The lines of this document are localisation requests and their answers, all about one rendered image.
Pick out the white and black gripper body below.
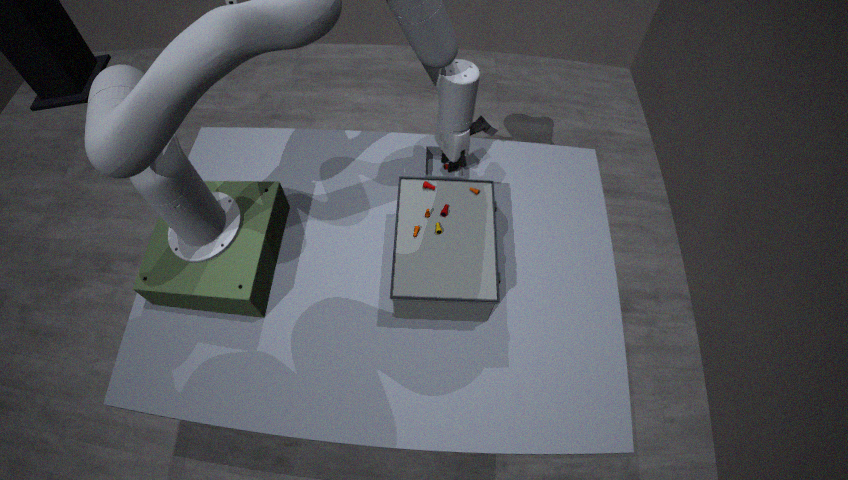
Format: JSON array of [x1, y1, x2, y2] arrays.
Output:
[[435, 119, 470, 163]]

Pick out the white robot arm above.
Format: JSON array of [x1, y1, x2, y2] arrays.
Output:
[[85, 0, 498, 263]]

